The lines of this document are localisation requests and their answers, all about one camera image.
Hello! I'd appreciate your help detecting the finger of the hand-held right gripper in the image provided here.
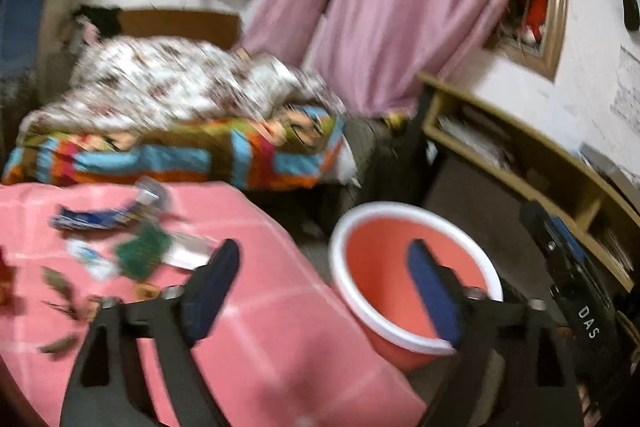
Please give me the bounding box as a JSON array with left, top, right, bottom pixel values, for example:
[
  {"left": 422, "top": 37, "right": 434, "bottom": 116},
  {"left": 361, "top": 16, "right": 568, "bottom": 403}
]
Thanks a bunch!
[{"left": 519, "top": 201, "right": 583, "bottom": 268}]

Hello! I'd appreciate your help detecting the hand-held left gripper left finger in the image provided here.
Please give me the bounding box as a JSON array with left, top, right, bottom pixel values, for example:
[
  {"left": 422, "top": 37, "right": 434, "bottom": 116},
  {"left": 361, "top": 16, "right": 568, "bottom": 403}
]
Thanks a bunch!
[{"left": 60, "top": 238, "right": 241, "bottom": 427}]

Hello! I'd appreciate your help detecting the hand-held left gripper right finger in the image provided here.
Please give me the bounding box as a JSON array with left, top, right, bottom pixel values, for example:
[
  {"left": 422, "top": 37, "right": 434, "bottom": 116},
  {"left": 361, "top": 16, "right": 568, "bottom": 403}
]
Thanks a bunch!
[{"left": 407, "top": 240, "right": 583, "bottom": 427}]

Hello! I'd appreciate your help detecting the red basin with white rim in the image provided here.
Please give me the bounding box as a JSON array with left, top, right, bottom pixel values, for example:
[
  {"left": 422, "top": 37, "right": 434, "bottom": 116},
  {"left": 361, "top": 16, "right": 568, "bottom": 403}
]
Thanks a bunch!
[{"left": 329, "top": 202, "right": 505, "bottom": 370}]

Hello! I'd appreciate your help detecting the green paper packet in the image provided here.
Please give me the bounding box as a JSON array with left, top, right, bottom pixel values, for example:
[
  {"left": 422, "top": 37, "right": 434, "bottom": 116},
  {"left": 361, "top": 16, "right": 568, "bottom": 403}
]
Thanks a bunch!
[{"left": 114, "top": 224, "right": 171, "bottom": 280}]

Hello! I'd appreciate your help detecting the silver foil wrapper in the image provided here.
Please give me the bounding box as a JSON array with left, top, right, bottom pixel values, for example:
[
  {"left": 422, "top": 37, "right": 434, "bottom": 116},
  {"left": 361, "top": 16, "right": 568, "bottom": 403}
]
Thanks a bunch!
[{"left": 135, "top": 177, "right": 171, "bottom": 212}]

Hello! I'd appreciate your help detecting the white plastic wrapper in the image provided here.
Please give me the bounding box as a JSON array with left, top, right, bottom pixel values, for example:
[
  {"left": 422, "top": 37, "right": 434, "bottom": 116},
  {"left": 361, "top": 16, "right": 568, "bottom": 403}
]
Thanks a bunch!
[{"left": 67, "top": 241, "right": 118, "bottom": 280}]

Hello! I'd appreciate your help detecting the blue snack wrapper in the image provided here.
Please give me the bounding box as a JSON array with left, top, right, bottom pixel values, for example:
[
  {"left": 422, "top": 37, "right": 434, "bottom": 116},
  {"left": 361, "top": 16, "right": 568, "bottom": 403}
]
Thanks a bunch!
[{"left": 50, "top": 202, "right": 146, "bottom": 233}]

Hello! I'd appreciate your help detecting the dried brown leaf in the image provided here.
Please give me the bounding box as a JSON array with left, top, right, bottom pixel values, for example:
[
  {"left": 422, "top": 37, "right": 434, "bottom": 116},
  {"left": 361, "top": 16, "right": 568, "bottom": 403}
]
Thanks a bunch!
[
  {"left": 40, "top": 334, "right": 81, "bottom": 358},
  {"left": 42, "top": 267, "right": 76, "bottom": 299}
]

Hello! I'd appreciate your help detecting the pink checked blanket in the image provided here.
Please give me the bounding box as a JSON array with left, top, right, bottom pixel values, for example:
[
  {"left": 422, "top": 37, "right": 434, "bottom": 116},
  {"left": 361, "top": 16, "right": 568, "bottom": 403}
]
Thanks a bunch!
[{"left": 0, "top": 181, "right": 428, "bottom": 427}]

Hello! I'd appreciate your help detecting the wooden desk with shelves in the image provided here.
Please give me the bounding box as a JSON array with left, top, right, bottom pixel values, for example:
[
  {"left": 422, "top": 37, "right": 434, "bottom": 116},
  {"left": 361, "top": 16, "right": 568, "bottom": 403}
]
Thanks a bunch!
[{"left": 417, "top": 72, "right": 640, "bottom": 293}]

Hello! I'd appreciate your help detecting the grey box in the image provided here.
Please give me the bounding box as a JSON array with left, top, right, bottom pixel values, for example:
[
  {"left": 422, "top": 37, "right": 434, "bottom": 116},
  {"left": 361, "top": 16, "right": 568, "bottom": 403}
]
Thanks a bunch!
[{"left": 580, "top": 144, "right": 640, "bottom": 202}]

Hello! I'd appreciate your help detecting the stack of books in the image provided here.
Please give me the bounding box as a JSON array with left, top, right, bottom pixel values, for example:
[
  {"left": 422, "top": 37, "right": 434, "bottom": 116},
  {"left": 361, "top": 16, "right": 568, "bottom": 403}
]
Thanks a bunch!
[{"left": 437, "top": 107, "right": 516, "bottom": 168}]

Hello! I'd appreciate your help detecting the colourful striped printed blanket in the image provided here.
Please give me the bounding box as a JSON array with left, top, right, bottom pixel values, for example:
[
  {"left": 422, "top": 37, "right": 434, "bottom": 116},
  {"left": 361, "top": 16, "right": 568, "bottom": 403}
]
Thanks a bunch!
[{"left": 2, "top": 104, "right": 351, "bottom": 190}]

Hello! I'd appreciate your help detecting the floral white quilt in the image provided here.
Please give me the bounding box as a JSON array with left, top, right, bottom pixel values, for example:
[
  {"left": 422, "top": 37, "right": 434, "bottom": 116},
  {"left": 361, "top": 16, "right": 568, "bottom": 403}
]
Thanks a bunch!
[{"left": 30, "top": 36, "right": 346, "bottom": 135}]

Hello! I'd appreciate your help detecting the wooden headboard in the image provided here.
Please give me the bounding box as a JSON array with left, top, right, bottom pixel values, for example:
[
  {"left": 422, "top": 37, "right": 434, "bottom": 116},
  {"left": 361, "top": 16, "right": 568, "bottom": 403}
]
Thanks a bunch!
[{"left": 120, "top": 9, "right": 243, "bottom": 50}]

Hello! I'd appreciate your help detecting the pink curtain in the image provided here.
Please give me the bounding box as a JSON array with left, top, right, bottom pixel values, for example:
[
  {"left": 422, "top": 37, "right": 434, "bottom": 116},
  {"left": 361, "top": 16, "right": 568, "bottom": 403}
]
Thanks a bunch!
[{"left": 240, "top": 0, "right": 536, "bottom": 115}]

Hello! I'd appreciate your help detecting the dark clothing pile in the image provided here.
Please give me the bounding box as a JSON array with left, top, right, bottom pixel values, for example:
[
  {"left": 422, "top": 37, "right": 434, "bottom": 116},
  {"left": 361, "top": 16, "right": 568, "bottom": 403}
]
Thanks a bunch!
[{"left": 75, "top": 6, "right": 123, "bottom": 38}]

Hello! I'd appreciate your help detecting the blue fabric wardrobe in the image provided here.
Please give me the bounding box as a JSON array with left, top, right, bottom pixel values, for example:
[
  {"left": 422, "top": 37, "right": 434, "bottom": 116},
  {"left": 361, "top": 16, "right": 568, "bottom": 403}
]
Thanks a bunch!
[{"left": 0, "top": 0, "right": 66, "bottom": 80}]

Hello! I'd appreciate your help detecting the black wire fan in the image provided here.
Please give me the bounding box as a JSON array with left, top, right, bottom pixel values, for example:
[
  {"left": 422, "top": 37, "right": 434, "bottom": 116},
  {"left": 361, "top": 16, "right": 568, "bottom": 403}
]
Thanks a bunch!
[{"left": 342, "top": 117, "right": 426, "bottom": 208}]

